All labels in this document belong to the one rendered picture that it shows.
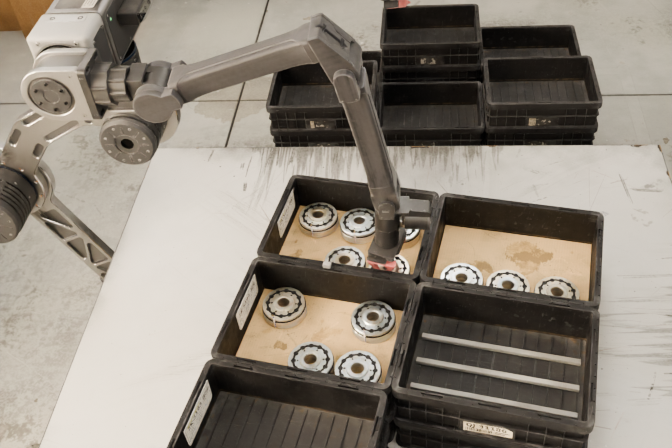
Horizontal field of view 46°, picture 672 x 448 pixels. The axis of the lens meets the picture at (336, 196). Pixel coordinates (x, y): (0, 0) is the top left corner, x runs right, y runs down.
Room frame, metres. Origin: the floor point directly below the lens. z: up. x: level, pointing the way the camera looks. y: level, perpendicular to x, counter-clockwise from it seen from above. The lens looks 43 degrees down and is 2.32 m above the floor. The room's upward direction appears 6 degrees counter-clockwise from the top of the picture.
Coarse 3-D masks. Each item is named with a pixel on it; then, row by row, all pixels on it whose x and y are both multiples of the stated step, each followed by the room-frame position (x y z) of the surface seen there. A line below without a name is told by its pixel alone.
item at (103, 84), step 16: (96, 48) 1.37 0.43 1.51; (80, 64) 1.31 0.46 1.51; (96, 64) 1.34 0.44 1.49; (112, 64) 1.34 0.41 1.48; (80, 80) 1.29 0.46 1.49; (96, 80) 1.30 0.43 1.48; (112, 80) 1.30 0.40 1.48; (96, 96) 1.29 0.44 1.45; (112, 96) 1.29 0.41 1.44; (128, 96) 1.29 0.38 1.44; (96, 112) 1.29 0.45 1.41
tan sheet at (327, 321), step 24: (264, 288) 1.29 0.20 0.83; (312, 312) 1.20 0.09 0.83; (336, 312) 1.19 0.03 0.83; (264, 336) 1.14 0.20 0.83; (288, 336) 1.14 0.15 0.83; (312, 336) 1.13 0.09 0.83; (336, 336) 1.12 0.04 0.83; (264, 360) 1.08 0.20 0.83; (336, 360) 1.05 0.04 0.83; (384, 360) 1.04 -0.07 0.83
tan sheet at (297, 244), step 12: (288, 240) 1.45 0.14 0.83; (300, 240) 1.44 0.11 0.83; (312, 240) 1.44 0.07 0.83; (324, 240) 1.43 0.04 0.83; (336, 240) 1.43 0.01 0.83; (420, 240) 1.39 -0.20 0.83; (288, 252) 1.40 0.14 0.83; (300, 252) 1.40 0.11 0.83; (312, 252) 1.39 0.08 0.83; (324, 252) 1.39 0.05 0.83; (408, 252) 1.36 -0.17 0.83
